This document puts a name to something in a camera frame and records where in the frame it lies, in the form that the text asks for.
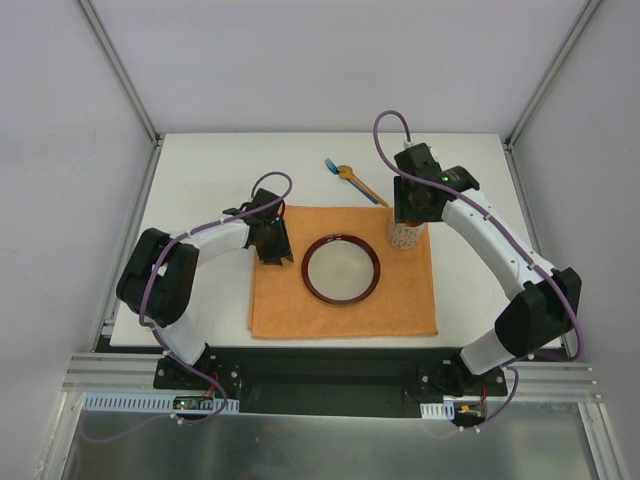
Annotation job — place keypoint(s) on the right white cable duct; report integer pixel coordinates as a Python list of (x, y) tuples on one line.
[(438, 411)]

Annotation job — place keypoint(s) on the right aluminium frame post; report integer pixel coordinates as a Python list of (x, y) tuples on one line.
[(577, 29)]

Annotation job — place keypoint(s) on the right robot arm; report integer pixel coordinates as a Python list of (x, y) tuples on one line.
[(542, 299)]

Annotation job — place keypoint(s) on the orange cloth placemat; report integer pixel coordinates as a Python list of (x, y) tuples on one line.
[(402, 304)]

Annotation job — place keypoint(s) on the white cable duct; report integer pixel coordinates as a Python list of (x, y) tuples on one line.
[(438, 411), (157, 403)]

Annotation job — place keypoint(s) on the gold spoon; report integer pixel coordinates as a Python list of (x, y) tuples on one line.
[(346, 172)]

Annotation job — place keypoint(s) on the white floral mug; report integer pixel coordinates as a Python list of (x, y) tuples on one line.
[(403, 236)]

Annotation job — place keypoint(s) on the red rimmed plate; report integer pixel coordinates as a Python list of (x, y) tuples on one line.
[(340, 269)]

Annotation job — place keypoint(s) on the aluminium front rail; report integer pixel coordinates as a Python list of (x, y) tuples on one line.
[(128, 372)]

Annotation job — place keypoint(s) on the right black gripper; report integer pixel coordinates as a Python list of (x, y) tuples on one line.
[(409, 214)]

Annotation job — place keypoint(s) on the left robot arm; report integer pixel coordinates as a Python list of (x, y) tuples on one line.
[(157, 281)]

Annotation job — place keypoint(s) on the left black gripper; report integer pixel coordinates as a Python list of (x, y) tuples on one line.
[(275, 248)]

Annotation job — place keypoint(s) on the left aluminium frame post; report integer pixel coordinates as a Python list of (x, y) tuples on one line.
[(98, 30)]

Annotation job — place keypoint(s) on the left white cable duct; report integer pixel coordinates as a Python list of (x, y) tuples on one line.
[(157, 403)]

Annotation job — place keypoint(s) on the aluminium frame post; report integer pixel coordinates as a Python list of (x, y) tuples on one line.
[(98, 30), (577, 29)]

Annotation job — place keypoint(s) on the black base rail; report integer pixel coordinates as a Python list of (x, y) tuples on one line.
[(365, 382)]

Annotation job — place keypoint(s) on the blue metal fork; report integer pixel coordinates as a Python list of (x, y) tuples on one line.
[(350, 178)]

